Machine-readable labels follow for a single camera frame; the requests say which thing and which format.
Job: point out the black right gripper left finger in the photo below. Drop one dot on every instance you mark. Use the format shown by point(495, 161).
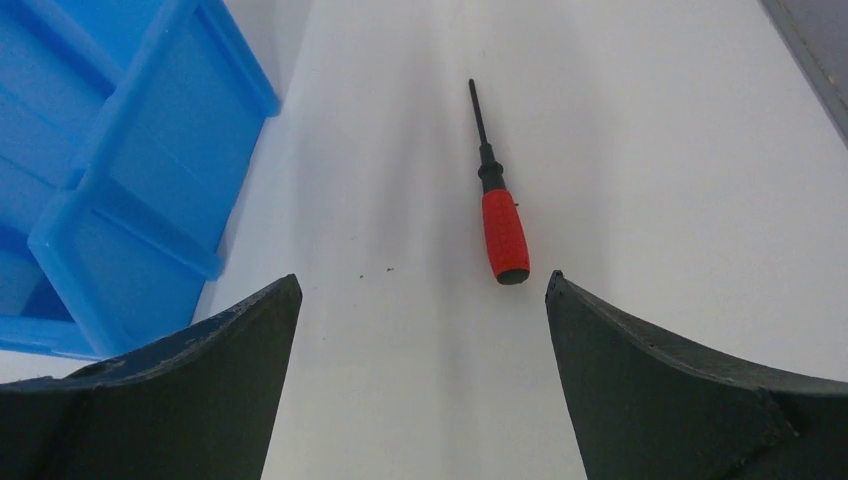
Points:
point(198, 404)

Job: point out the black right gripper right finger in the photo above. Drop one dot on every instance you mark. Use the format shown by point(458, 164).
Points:
point(647, 403)

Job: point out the red black screwdriver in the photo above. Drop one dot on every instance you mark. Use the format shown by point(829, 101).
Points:
point(504, 235)

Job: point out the blue plastic bin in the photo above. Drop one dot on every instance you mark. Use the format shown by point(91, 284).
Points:
point(127, 129)

